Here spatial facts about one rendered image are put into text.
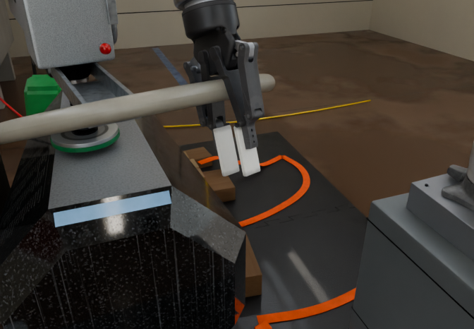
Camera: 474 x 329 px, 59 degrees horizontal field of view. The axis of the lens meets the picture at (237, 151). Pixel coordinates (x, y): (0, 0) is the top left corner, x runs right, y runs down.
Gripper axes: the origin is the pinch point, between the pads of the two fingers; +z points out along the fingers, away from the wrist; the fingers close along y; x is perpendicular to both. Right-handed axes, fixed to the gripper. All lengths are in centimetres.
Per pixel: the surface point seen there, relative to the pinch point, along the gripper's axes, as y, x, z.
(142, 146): 82, -32, 3
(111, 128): 89, -26, -6
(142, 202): 59, -15, 16
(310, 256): 87, -114, 77
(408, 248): 4, -52, 36
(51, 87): 249, -70, -39
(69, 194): 72, -2, 10
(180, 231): 54, -22, 26
